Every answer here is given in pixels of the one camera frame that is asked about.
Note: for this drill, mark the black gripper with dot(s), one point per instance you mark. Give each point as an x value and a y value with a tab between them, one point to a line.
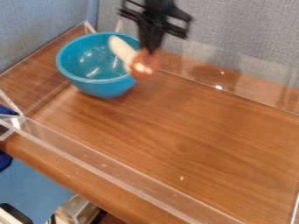
158	17

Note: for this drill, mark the brown and white toy mushroom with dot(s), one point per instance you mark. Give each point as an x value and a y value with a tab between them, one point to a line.
139	62

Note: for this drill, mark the blue plastic bowl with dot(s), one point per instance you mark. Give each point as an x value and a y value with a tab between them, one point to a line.
92	68

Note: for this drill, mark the clear acrylic back barrier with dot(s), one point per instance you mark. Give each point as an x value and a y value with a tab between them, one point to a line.
253	78

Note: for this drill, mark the clear acrylic barrier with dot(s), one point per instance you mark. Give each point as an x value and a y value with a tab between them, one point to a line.
100	178
253	78

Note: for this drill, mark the clear acrylic front barrier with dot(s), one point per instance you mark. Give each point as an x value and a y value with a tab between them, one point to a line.
100	178

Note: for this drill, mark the blue cloth at edge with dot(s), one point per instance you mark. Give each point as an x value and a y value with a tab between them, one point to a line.
6	159

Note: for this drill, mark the black white device corner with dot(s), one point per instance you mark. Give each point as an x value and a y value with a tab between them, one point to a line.
12	216

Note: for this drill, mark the metal frame under table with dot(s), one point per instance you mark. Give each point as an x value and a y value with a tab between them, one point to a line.
75	211

